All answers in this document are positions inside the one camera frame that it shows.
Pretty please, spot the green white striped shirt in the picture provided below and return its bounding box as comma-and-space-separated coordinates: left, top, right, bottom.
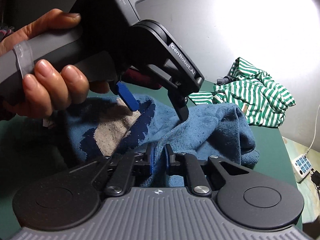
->
187, 57, 296, 128

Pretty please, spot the green mat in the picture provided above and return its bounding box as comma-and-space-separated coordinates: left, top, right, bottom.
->
0, 81, 304, 230

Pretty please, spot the stack of folded clothes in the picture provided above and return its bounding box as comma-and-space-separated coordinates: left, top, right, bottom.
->
124, 67, 162, 91

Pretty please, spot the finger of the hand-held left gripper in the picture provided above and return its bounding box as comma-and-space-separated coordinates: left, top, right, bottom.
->
116, 81, 138, 111
167, 89, 190, 121

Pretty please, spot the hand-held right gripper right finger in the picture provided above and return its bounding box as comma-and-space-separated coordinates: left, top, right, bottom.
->
164, 144, 250, 197

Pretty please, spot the black power adapter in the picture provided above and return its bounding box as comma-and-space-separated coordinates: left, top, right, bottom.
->
310, 171, 320, 188

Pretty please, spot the blue knit sweater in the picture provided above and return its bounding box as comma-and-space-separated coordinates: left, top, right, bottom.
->
42, 95, 260, 188

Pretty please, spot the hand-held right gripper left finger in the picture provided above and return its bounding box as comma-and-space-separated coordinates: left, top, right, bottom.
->
69, 144, 155, 197

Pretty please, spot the person's left hand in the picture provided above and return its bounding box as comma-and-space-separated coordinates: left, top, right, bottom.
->
0, 8, 111, 120

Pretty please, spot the white power strip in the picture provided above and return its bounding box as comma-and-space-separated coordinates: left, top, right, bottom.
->
292, 154, 313, 183

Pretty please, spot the white cable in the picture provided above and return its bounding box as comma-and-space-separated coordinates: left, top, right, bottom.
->
303, 120, 320, 156

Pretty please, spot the dark grey cloth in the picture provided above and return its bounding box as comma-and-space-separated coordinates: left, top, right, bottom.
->
216, 75, 232, 86

